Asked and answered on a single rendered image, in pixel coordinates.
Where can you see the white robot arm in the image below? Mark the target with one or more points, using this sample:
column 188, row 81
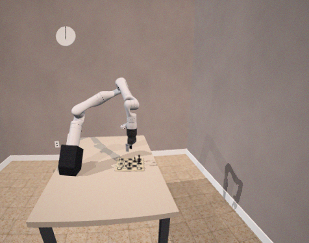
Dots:
column 78, row 111

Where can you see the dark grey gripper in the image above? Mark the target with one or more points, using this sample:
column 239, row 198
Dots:
column 131, row 133

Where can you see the black and cream chessboard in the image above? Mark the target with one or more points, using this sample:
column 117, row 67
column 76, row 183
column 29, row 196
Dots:
column 133, row 165

